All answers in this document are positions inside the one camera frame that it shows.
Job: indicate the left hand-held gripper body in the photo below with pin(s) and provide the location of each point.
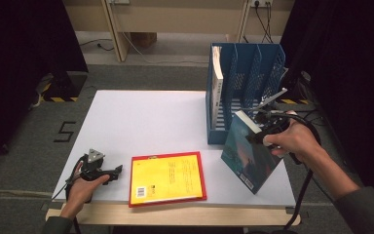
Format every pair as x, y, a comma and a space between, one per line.
91, 167

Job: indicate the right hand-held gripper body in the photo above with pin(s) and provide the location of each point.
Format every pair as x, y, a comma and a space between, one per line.
272, 122

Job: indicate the teal book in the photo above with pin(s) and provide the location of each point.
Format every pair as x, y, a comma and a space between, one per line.
250, 159

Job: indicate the blue file rack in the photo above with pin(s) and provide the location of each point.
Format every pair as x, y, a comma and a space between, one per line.
214, 138

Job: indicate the white picture book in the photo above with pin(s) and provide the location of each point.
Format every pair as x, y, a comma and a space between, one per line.
217, 94

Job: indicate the red book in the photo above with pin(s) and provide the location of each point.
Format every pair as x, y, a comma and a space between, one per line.
203, 182

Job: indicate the person's left hand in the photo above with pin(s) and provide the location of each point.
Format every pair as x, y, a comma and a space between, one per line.
79, 193

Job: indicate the person's right hand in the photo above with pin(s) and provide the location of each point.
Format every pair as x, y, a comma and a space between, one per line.
295, 141

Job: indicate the black yellow striped stand base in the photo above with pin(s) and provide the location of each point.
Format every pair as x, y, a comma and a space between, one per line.
65, 87
292, 96

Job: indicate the white table cover board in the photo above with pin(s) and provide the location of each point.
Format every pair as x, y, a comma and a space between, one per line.
136, 117

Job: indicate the wooden table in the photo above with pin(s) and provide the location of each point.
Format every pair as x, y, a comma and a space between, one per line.
175, 216

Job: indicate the black curtain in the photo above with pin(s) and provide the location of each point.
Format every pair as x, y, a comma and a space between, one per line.
347, 65
22, 65

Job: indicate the beige wooden desk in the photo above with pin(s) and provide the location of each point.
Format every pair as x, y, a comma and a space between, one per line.
181, 16

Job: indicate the white wall outlet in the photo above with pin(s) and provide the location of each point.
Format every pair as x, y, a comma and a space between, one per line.
118, 1
261, 2

